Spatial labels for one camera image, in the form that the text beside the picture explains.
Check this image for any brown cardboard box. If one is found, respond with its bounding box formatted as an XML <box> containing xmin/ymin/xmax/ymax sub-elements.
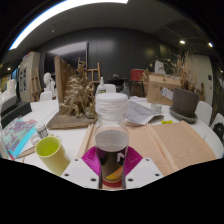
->
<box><xmin>146</xmin><ymin>73</ymin><xmax>183</xmax><ymax>107</ymax></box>

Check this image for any white plaster bust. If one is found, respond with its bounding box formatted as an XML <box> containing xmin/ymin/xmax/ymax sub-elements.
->
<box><xmin>43</xmin><ymin>72</ymin><xmax>56</xmax><ymax>94</ymax></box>

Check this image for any small white-lidded grey jar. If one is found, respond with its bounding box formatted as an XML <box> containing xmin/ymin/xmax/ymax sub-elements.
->
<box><xmin>34</xmin><ymin>123</ymin><xmax>49</xmax><ymax>140</ymax></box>

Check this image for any grey glass pitcher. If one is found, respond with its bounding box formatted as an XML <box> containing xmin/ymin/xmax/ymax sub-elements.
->
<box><xmin>121</xmin><ymin>79</ymin><xmax>131</xmax><ymax>99</ymax></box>

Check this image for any white-capped dark drink bottle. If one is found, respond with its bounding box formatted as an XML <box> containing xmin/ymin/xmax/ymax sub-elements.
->
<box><xmin>94</xmin><ymin>92</ymin><xmax>130</xmax><ymax>188</ymax></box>

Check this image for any white ceiling light panel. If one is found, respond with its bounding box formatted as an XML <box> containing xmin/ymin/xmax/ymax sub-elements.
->
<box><xmin>9</xmin><ymin>0</ymin><xmax>129</xmax><ymax>51</ymax></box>

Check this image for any brown sculpture on wooden base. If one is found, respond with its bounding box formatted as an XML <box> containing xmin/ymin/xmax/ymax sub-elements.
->
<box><xmin>45</xmin><ymin>55</ymin><xmax>98</xmax><ymax>130</ymax></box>

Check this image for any grey printed newspaper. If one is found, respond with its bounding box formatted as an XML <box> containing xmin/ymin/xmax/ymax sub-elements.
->
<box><xmin>124</xmin><ymin>99</ymin><xmax>165</xmax><ymax>127</ymax></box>

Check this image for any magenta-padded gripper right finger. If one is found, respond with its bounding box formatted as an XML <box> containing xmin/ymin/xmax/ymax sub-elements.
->
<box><xmin>123</xmin><ymin>146</ymin><xmax>164</xmax><ymax>190</ymax></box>

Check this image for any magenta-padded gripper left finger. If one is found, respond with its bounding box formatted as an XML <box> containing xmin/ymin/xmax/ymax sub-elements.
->
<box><xmin>60</xmin><ymin>146</ymin><xmax>104</xmax><ymax>189</ymax></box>

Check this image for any yellow-green mug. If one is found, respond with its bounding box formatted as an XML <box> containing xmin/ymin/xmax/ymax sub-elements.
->
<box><xmin>34</xmin><ymin>135</ymin><xmax>72</xmax><ymax>177</ymax></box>

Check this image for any wooden mannequin figure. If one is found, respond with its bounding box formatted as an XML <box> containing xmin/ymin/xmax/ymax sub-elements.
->
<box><xmin>198</xmin><ymin>81</ymin><xmax>206</xmax><ymax>101</ymax></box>

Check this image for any dry plant in grey pot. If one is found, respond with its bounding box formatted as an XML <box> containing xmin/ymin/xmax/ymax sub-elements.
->
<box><xmin>168</xmin><ymin>51</ymin><xmax>201</xmax><ymax>124</ymax></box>

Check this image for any black box stack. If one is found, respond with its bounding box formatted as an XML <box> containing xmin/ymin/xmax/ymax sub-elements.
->
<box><xmin>0</xmin><ymin>94</ymin><xmax>33</xmax><ymax>129</ymax></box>

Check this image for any flat wooden stick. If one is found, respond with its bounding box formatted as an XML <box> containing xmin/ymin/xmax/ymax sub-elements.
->
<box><xmin>16</xmin><ymin>145</ymin><xmax>36</xmax><ymax>159</ymax></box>

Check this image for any black backpack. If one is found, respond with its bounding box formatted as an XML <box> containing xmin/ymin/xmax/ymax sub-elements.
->
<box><xmin>213</xmin><ymin>122</ymin><xmax>224</xmax><ymax>143</ymax></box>

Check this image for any red box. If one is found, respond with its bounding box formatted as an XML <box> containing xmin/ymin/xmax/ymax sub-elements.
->
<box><xmin>129</xmin><ymin>68</ymin><xmax>146</xmax><ymax>82</ymax></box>

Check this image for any large black wall screen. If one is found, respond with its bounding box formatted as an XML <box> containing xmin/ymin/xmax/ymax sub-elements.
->
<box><xmin>43</xmin><ymin>41</ymin><xmax>89</xmax><ymax>76</ymax></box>

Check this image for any white green-labelled spray bottle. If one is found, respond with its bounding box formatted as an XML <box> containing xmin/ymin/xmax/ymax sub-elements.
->
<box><xmin>97</xmin><ymin>76</ymin><xmax>107</xmax><ymax>95</ymax></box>

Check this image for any white cabinet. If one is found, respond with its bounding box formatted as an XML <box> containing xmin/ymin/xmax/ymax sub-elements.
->
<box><xmin>18</xmin><ymin>51</ymin><xmax>42</xmax><ymax>103</ymax></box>

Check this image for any colourful purple-teal painting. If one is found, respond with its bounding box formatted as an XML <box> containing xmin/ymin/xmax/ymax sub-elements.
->
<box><xmin>1</xmin><ymin>116</ymin><xmax>38</xmax><ymax>159</ymax></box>

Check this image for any small white cup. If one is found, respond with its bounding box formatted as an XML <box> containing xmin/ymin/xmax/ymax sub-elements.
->
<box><xmin>150</xmin><ymin>103</ymin><xmax>163</xmax><ymax>113</ymax></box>

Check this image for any wooden easel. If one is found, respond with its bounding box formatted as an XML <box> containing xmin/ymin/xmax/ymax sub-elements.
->
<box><xmin>31</xmin><ymin>68</ymin><xmax>42</xmax><ymax>101</ymax></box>
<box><xmin>77</xmin><ymin>57</ymin><xmax>102</xmax><ymax>84</ymax></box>

